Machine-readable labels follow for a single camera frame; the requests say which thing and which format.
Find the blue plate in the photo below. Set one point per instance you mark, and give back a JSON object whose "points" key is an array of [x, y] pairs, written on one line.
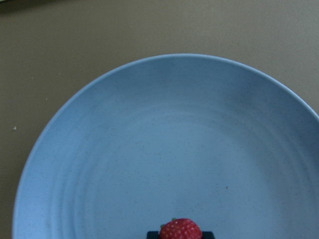
{"points": [[175, 136]]}

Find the red strawberry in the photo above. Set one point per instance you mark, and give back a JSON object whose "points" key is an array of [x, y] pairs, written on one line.
{"points": [[180, 229]]}

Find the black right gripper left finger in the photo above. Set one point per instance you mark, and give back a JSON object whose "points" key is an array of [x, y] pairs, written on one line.
{"points": [[153, 235]]}

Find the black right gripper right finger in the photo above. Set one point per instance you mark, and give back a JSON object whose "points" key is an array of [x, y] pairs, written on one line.
{"points": [[208, 235]]}

